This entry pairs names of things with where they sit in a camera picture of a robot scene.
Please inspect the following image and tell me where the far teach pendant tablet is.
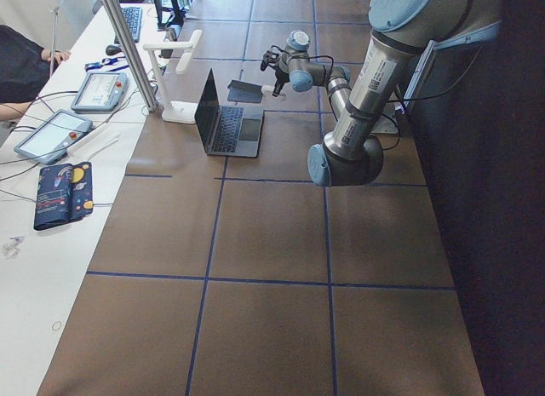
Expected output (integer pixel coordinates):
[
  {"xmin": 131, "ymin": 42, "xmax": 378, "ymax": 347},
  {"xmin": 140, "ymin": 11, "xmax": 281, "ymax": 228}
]
[{"xmin": 71, "ymin": 72, "xmax": 128, "ymax": 113}]

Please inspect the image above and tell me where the black desk mouse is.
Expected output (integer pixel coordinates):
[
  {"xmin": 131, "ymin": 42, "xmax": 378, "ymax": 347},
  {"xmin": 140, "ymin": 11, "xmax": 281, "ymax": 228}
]
[{"xmin": 105, "ymin": 44, "xmax": 123, "ymax": 56}]

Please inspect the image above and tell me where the person in black shirt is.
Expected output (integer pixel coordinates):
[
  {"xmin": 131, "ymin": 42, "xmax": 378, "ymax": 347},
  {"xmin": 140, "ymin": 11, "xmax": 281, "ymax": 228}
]
[{"xmin": 1, "ymin": 25, "xmax": 71, "ymax": 122}]

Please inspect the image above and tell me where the black monitor stand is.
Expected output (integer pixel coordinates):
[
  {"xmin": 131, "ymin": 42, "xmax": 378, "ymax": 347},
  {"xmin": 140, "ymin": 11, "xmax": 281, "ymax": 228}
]
[{"xmin": 153, "ymin": 0, "xmax": 191, "ymax": 31}]

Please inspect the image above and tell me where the white desk lamp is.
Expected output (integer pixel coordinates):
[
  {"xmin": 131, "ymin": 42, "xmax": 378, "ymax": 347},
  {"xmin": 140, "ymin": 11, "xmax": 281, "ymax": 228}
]
[{"xmin": 142, "ymin": 29, "xmax": 204, "ymax": 124}]

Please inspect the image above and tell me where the aluminium frame post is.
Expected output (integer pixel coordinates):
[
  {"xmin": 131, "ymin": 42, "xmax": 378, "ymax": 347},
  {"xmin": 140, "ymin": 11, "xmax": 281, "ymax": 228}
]
[{"xmin": 100, "ymin": 0, "xmax": 158, "ymax": 112}]

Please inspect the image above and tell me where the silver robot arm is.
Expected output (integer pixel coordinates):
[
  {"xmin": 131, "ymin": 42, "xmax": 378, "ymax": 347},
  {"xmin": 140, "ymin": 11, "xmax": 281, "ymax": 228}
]
[
  {"xmin": 307, "ymin": 0, "xmax": 503, "ymax": 187},
  {"xmin": 260, "ymin": 30, "xmax": 351, "ymax": 118}
]

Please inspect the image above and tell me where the black keyboard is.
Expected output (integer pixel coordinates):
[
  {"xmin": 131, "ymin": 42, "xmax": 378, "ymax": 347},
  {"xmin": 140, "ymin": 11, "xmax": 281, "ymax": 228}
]
[{"xmin": 122, "ymin": 6, "xmax": 143, "ymax": 43}]

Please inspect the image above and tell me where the dark space pattern pouch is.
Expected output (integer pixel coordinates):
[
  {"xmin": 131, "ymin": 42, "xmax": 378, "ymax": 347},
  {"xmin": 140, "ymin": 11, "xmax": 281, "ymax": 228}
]
[{"xmin": 33, "ymin": 161, "xmax": 94, "ymax": 231}]

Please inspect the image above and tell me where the teach pendant tablet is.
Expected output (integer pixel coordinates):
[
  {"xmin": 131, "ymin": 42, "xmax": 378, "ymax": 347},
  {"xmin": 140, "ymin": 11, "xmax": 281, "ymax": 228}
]
[
  {"xmin": 14, "ymin": 110, "xmax": 93, "ymax": 164},
  {"xmin": 71, "ymin": 72, "xmax": 128, "ymax": 113}
]

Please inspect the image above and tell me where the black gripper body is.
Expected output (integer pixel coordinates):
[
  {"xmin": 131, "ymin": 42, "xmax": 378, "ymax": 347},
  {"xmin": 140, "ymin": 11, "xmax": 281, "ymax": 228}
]
[{"xmin": 260, "ymin": 48, "xmax": 286, "ymax": 96}]

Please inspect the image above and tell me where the near teach pendant tablet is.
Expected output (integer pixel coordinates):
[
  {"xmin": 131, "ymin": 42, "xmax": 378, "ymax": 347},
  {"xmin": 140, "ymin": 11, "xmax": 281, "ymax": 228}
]
[{"xmin": 14, "ymin": 110, "xmax": 93, "ymax": 164}]

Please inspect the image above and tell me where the grey laptop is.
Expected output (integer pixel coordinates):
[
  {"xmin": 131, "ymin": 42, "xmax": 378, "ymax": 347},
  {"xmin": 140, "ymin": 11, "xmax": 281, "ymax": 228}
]
[{"xmin": 195, "ymin": 69, "xmax": 264, "ymax": 158}]

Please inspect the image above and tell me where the blue lanyard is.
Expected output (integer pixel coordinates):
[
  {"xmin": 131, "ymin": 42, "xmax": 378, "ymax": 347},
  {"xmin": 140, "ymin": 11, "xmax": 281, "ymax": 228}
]
[{"xmin": 83, "ymin": 57, "xmax": 130, "ymax": 72}]

